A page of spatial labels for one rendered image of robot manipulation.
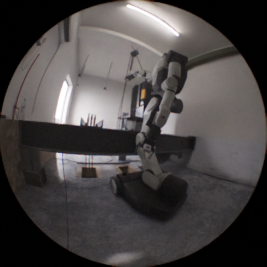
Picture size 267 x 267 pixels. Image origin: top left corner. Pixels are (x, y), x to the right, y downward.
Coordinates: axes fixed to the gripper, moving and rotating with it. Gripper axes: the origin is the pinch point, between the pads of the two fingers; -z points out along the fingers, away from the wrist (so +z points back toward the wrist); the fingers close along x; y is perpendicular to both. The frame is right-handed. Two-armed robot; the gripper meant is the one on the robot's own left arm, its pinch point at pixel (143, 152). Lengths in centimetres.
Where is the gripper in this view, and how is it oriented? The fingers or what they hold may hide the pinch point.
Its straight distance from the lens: 60.6
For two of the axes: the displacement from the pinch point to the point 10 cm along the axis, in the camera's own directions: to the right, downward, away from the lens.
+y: 0.3, 1.9, -9.8
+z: 4.0, -9.0, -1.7
